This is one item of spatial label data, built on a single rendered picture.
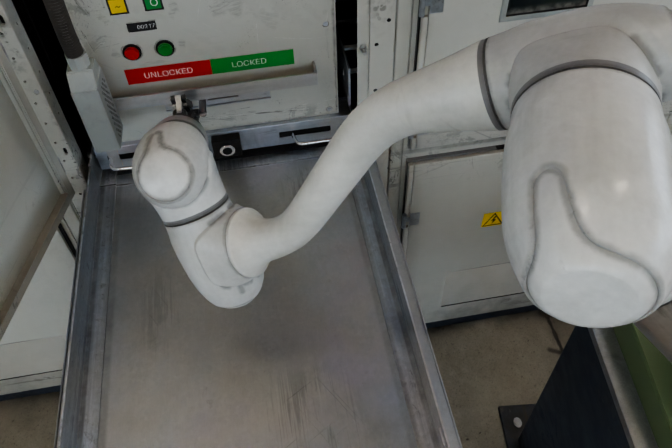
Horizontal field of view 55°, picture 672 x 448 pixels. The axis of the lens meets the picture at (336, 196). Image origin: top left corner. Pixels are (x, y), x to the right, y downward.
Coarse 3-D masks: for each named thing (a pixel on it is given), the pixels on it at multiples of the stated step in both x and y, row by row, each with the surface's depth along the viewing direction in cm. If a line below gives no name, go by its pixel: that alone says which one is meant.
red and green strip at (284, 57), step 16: (176, 64) 121; (192, 64) 122; (208, 64) 122; (224, 64) 123; (240, 64) 124; (256, 64) 124; (272, 64) 125; (288, 64) 126; (128, 80) 122; (144, 80) 123; (160, 80) 123
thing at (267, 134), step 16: (224, 128) 135; (240, 128) 135; (256, 128) 135; (272, 128) 136; (288, 128) 136; (304, 128) 137; (320, 128) 138; (128, 144) 132; (208, 144) 136; (256, 144) 138; (272, 144) 139; (128, 160) 135
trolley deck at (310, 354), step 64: (128, 192) 134; (256, 192) 133; (384, 192) 132; (128, 256) 123; (320, 256) 122; (128, 320) 114; (192, 320) 114; (256, 320) 113; (320, 320) 113; (384, 320) 113; (64, 384) 106; (128, 384) 106; (192, 384) 106; (256, 384) 105; (320, 384) 105; (384, 384) 105
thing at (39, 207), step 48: (0, 48) 107; (0, 96) 112; (0, 144) 113; (48, 144) 124; (0, 192) 114; (48, 192) 130; (0, 240) 115; (48, 240) 126; (0, 288) 116; (0, 336) 113
